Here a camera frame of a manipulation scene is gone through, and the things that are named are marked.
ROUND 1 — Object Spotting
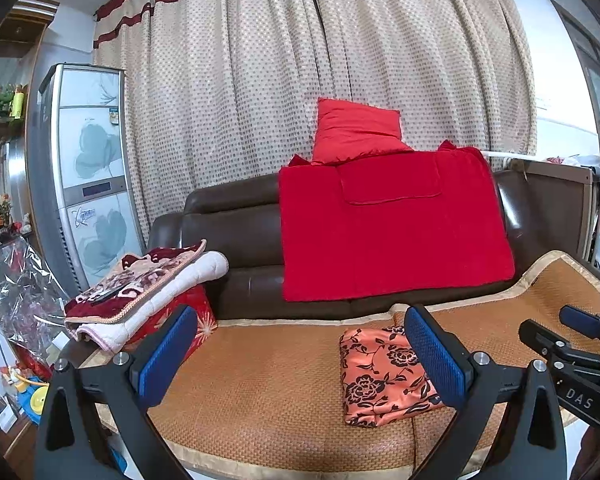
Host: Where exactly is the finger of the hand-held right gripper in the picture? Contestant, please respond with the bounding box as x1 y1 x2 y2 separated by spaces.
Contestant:
559 305 600 347
519 320 600 375

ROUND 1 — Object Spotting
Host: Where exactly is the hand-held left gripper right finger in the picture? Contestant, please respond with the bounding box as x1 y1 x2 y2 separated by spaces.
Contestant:
404 304 568 480

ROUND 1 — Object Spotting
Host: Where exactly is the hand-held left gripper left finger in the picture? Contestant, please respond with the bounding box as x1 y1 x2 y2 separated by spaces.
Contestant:
32 304 198 480

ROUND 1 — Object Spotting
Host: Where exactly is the orange floral cloth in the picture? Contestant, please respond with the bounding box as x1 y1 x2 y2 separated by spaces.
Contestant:
339 326 453 429

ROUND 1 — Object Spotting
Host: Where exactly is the red patterned cushion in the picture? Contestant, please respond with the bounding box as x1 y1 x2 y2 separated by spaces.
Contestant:
122 285 218 356

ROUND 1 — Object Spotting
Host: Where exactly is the folded floral quilt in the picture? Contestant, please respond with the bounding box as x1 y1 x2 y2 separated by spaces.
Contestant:
64 239 229 354

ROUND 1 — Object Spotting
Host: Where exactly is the black remote control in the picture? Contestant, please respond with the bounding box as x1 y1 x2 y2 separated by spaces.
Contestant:
90 285 136 306

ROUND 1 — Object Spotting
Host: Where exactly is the woven bamboo mat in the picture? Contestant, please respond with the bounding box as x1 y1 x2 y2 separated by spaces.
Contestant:
82 250 600 476

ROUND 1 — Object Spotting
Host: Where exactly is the red blanket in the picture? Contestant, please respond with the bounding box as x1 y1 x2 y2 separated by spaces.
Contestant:
278 140 517 303

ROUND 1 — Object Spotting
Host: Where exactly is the brown leather sofa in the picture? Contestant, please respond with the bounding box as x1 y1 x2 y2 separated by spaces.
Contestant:
147 165 600 321

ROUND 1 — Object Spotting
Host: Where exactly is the wooden crib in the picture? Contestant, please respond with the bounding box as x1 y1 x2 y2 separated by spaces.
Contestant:
502 157 600 278

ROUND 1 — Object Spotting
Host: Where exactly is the yellow plastic toy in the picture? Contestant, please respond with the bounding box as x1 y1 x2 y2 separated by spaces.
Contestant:
0 362 51 416

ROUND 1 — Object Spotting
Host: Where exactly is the clear plastic bag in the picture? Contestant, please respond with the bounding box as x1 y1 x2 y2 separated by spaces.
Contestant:
0 237 73 366

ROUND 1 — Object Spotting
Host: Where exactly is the floral standing air conditioner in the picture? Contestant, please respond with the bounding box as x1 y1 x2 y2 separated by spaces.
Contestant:
25 63 148 291

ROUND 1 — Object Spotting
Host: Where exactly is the red pillow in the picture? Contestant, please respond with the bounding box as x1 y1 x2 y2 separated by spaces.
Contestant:
311 97 415 166

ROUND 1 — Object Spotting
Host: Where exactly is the beige dotted curtain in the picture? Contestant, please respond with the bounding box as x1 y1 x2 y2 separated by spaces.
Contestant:
92 0 538 241

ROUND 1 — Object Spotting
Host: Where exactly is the wooden display cabinet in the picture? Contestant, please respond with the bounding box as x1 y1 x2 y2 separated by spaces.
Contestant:
0 0 61 241

